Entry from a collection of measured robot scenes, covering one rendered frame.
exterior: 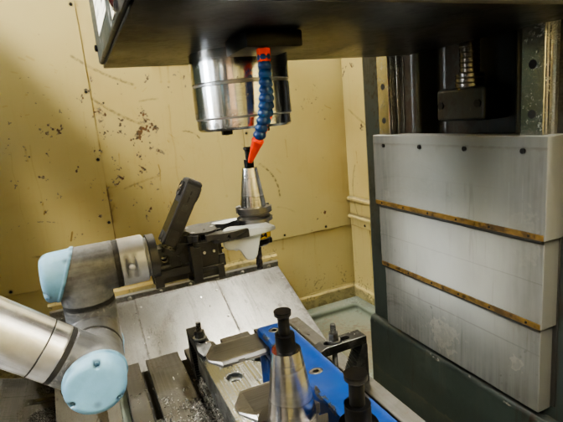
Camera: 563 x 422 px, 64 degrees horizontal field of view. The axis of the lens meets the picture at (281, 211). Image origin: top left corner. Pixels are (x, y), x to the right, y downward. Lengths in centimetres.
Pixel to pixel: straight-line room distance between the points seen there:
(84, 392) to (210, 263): 27
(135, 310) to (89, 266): 110
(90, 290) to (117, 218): 105
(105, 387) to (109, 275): 18
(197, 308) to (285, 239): 48
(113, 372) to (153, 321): 114
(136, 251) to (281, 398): 39
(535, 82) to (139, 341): 140
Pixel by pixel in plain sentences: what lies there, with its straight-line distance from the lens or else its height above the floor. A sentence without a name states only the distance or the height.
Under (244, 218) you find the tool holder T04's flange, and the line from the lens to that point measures 78.
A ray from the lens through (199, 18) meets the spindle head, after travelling 51.
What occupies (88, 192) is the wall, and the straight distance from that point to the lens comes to 175.
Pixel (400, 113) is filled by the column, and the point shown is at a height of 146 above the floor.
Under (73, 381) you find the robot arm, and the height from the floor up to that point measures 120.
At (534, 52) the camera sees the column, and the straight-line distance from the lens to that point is 88.
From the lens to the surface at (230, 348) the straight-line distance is 58.
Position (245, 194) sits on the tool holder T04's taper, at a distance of 77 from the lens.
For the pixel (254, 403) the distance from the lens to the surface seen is 48.
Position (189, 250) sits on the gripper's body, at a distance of 74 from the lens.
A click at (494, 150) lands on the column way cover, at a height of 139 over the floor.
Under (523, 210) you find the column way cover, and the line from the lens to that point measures 89.
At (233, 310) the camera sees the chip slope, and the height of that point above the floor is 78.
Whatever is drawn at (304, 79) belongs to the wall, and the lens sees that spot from 196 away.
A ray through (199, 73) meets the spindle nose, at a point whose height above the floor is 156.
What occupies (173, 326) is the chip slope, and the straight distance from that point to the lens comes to 173.
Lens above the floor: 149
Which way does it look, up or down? 12 degrees down
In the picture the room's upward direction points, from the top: 5 degrees counter-clockwise
